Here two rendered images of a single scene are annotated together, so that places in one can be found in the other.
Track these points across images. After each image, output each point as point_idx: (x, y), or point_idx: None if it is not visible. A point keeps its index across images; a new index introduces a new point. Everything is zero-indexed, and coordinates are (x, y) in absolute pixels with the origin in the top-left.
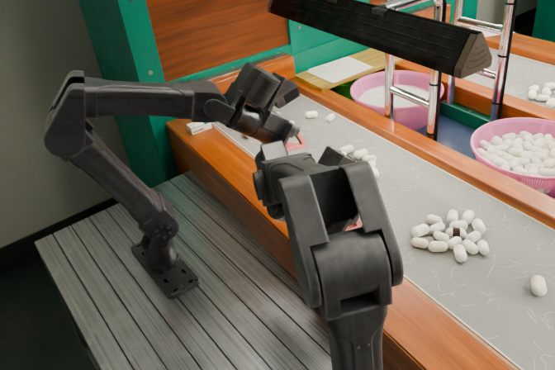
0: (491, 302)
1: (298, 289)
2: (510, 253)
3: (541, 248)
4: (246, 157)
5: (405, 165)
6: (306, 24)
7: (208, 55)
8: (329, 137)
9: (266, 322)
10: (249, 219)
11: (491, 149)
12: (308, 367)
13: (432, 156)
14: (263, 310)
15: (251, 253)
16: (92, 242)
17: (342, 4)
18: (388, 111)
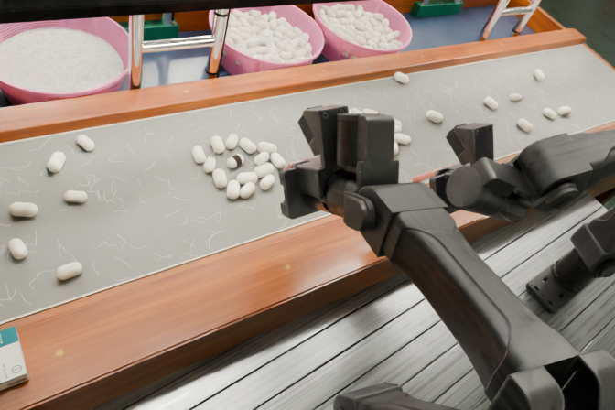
0: (445, 146)
1: (390, 283)
2: (395, 113)
3: (390, 96)
4: (182, 277)
5: (250, 118)
6: (142, 12)
7: None
8: (143, 162)
9: (434, 321)
10: (296, 309)
11: (248, 51)
12: None
13: (257, 91)
14: (418, 322)
15: (329, 326)
16: None
17: None
18: (141, 79)
